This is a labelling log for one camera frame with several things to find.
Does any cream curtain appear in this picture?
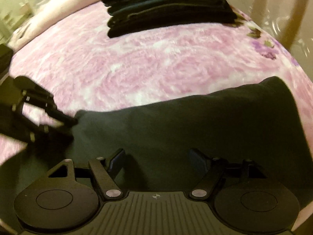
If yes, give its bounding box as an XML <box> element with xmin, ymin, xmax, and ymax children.
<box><xmin>229</xmin><ymin>0</ymin><xmax>312</xmax><ymax>78</ymax></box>

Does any pink floral bed blanket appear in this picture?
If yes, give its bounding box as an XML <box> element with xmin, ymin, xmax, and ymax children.
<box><xmin>0</xmin><ymin>2</ymin><xmax>313</xmax><ymax>226</ymax></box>

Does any folded dark clothes stack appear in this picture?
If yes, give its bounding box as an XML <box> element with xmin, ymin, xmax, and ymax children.
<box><xmin>101</xmin><ymin>0</ymin><xmax>237</xmax><ymax>38</ymax></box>

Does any pale pink duvet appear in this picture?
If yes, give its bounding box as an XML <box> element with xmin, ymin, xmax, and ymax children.
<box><xmin>7</xmin><ymin>0</ymin><xmax>100</xmax><ymax>52</ymax></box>

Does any dark green garment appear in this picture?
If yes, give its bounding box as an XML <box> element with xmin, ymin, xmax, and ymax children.
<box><xmin>1</xmin><ymin>77</ymin><xmax>312</xmax><ymax>229</ymax></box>

